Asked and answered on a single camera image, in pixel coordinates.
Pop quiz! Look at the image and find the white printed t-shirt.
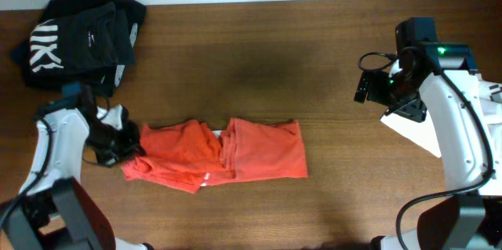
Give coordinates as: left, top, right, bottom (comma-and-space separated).
379, 61, 502, 198

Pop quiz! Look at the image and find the red orange t-shirt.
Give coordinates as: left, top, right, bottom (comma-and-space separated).
121, 118, 308, 194

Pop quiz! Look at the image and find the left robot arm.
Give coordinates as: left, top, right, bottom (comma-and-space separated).
1, 82, 151, 250

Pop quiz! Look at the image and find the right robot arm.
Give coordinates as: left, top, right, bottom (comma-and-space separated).
355, 17, 501, 249

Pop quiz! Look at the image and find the folded black clothes stack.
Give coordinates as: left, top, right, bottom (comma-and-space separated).
10, 0, 147, 97

